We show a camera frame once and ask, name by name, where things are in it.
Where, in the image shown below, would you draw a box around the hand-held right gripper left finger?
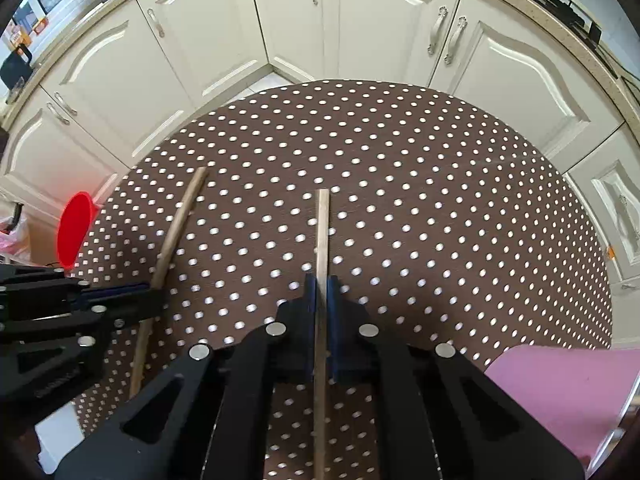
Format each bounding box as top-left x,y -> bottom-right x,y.
55,274 -> 321,480

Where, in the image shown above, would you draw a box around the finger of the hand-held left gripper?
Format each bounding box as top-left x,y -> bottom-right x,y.
0,305 -> 164,344
0,266 -> 164,322

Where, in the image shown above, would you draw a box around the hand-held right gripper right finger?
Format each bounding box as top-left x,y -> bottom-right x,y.
326,276 -> 586,480

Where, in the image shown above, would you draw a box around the wooden chopstick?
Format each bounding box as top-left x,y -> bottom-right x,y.
129,166 -> 210,400
312,188 -> 331,480

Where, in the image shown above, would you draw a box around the pink cup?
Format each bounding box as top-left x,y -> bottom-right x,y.
484,344 -> 640,478

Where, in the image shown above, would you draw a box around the pink plastic bag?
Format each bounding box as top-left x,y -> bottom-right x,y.
0,215 -> 31,263

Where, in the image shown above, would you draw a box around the orange yellow box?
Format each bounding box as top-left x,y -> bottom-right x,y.
12,17 -> 49,45

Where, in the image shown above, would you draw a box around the cream kitchen base cabinets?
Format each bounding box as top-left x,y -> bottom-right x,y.
0,0 -> 640,291

